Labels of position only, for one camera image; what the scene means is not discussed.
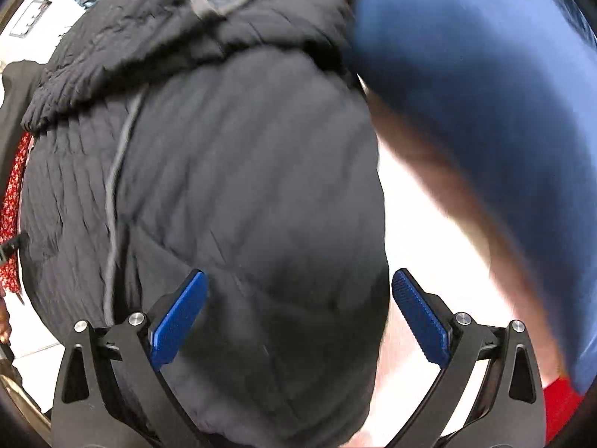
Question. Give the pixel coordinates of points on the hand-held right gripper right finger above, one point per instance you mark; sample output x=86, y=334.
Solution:
x=419, y=317

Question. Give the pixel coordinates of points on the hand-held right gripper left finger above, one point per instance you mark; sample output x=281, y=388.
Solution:
x=179, y=317

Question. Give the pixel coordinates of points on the black quilted jacket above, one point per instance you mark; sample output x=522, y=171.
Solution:
x=233, y=172

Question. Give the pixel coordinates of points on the pink polka dot bedsheet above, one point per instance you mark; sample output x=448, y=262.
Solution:
x=443, y=252

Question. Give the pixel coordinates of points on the red floral cloth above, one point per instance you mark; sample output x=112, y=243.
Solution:
x=9, y=205

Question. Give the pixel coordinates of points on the navy blue cloth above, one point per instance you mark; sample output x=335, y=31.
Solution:
x=489, y=102

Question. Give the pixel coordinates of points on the black cloth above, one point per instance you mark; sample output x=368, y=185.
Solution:
x=18, y=84

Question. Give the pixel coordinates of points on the framed wall picture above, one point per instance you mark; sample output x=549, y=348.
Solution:
x=35, y=11

